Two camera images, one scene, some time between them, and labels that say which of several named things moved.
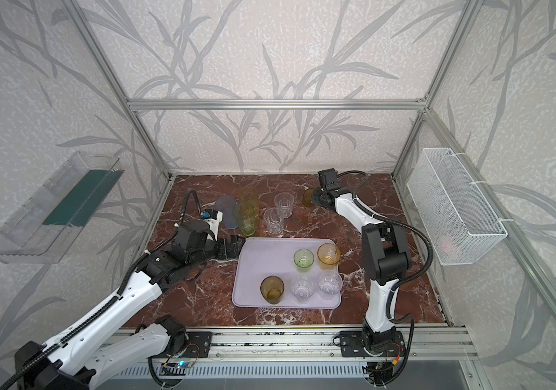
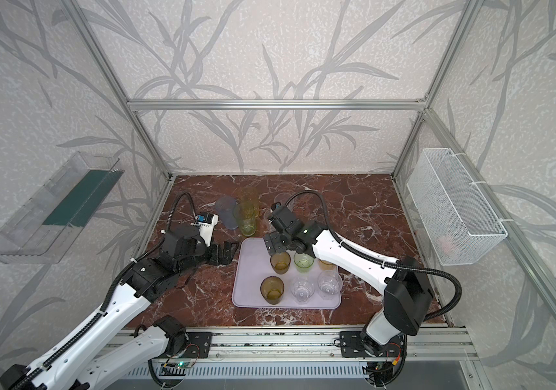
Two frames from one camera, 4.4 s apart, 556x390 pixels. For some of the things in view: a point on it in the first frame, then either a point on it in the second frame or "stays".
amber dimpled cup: (308, 195) -> (280, 262)
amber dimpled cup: (272, 288) stays
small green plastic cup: (304, 259) stays
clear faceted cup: (302, 288) stays
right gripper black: (314, 200) -> (272, 240)
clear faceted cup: (284, 201) stays
